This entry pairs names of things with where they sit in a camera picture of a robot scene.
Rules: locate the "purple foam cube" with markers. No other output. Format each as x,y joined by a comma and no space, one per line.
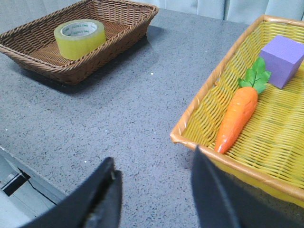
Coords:
283,56

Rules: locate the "yellow woven basket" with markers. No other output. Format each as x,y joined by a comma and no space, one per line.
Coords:
269,152

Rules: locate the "orange toy carrot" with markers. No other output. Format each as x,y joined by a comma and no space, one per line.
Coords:
242,105

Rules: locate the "yellow tape roll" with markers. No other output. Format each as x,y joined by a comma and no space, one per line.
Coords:
76,38

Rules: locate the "brown wicker basket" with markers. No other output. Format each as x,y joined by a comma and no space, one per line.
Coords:
33,46

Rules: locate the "white curtain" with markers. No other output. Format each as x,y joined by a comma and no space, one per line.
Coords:
241,11

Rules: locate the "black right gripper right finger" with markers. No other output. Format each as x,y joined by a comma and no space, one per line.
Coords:
222,203

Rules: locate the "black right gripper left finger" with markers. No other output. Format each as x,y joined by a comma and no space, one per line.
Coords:
96,203

